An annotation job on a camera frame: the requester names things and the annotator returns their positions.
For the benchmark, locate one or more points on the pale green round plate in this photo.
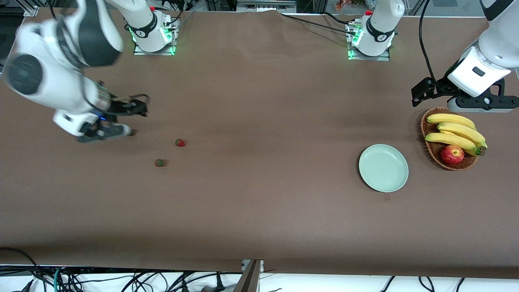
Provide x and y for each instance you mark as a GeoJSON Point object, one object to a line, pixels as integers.
{"type": "Point", "coordinates": [383, 168]}

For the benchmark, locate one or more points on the black power plug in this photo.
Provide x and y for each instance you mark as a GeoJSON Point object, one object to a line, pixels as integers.
{"type": "Point", "coordinates": [219, 284]}

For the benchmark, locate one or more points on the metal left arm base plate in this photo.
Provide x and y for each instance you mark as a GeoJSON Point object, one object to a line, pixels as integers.
{"type": "Point", "coordinates": [383, 57]}

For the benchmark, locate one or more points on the red apple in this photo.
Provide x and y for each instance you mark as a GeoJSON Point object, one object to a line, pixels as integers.
{"type": "Point", "coordinates": [452, 155]}

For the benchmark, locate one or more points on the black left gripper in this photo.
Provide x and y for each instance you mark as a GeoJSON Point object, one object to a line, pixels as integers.
{"type": "Point", "coordinates": [441, 86]}

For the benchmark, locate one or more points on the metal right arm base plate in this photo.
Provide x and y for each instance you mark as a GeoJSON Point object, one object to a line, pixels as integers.
{"type": "Point", "coordinates": [140, 51]}

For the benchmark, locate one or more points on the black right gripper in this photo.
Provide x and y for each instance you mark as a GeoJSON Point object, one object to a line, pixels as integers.
{"type": "Point", "coordinates": [120, 106]}

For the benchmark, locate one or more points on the orange colourful background object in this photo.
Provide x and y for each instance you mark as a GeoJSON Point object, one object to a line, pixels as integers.
{"type": "Point", "coordinates": [344, 5]}

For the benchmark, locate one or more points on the aluminium frame profile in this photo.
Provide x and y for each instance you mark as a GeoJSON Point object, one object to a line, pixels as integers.
{"type": "Point", "coordinates": [31, 9]}

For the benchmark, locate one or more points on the brown woven wicker basket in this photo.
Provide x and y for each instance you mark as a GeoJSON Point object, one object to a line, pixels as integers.
{"type": "Point", "coordinates": [436, 156]}

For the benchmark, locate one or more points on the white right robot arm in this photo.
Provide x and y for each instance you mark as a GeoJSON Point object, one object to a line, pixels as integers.
{"type": "Point", "coordinates": [61, 89]}

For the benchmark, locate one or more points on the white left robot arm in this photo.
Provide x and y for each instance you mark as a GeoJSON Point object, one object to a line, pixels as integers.
{"type": "Point", "coordinates": [494, 44]}

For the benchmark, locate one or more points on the grey metal device box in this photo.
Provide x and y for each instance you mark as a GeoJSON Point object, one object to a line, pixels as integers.
{"type": "Point", "coordinates": [265, 5]}

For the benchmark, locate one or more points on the brown table cover sheet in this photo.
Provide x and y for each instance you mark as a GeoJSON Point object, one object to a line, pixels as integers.
{"type": "Point", "coordinates": [259, 101]}

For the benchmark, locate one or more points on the aluminium post with bracket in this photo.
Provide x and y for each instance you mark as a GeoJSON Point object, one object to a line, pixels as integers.
{"type": "Point", "coordinates": [249, 278]}

